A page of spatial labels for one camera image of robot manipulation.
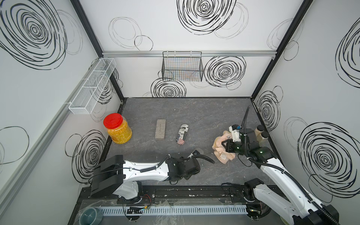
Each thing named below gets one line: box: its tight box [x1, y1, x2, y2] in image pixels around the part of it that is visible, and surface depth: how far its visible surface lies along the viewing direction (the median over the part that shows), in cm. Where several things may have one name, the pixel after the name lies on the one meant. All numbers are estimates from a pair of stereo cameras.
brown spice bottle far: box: [254, 124, 265, 136], surface depth 93 cm
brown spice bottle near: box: [256, 131, 270, 143], surface depth 90 cm
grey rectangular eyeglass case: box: [154, 119, 166, 141], surface depth 98 cm
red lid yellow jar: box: [103, 112, 133, 145], surface depth 87 cm
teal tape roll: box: [78, 206, 104, 225], surface depth 65 cm
